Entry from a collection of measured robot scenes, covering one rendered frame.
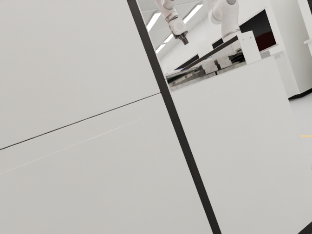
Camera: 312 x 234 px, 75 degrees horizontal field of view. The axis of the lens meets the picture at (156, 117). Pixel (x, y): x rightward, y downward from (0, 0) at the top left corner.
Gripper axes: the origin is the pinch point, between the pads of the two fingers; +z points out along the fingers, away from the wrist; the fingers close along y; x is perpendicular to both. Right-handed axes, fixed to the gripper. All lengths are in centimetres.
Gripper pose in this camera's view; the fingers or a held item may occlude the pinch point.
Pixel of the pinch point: (185, 41)
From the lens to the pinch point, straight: 141.9
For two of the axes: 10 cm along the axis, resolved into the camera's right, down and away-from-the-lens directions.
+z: 5.2, 8.4, 1.3
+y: 7.8, -5.4, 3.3
